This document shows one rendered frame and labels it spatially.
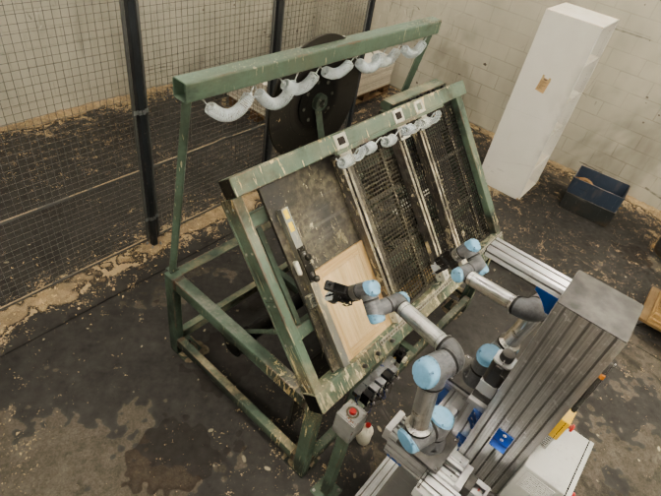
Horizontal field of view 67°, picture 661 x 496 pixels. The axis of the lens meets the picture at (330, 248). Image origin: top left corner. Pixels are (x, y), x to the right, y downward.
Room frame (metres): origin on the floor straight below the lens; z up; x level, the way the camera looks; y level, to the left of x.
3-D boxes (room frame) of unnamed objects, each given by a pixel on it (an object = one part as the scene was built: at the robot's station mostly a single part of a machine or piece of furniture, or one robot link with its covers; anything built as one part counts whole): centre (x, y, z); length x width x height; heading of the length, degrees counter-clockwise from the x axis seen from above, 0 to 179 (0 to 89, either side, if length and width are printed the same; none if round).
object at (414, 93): (3.49, -0.39, 1.38); 0.70 x 0.15 x 0.85; 146
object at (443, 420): (1.27, -0.63, 1.20); 0.13 x 0.12 x 0.14; 130
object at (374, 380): (1.81, -0.47, 0.69); 0.50 x 0.14 x 0.24; 146
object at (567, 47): (5.71, -2.05, 1.03); 0.61 x 0.58 x 2.05; 147
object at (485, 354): (1.70, -0.91, 1.20); 0.13 x 0.12 x 0.14; 134
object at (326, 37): (2.89, 0.25, 1.85); 0.80 x 0.06 x 0.80; 146
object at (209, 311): (2.74, -0.15, 0.41); 2.20 x 1.38 x 0.83; 146
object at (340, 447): (1.41, -0.28, 0.38); 0.06 x 0.06 x 0.75; 56
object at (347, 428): (1.41, -0.28, 0.84); 0.12 x 0.12 x 0.18; 56
